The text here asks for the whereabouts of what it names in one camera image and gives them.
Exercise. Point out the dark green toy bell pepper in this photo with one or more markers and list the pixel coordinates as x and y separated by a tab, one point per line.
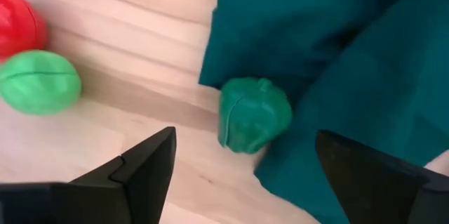
252	115

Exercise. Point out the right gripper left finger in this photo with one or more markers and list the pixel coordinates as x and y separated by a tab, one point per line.
133	189

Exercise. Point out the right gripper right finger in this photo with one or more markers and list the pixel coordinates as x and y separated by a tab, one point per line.
379	192

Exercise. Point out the large light green toy fruit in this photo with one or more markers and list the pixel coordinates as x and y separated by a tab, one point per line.
38	83

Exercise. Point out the red toy tomato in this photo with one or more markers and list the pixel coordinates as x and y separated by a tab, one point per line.
17	24

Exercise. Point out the dark green cloth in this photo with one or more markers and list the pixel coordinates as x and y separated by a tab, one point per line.
315	24

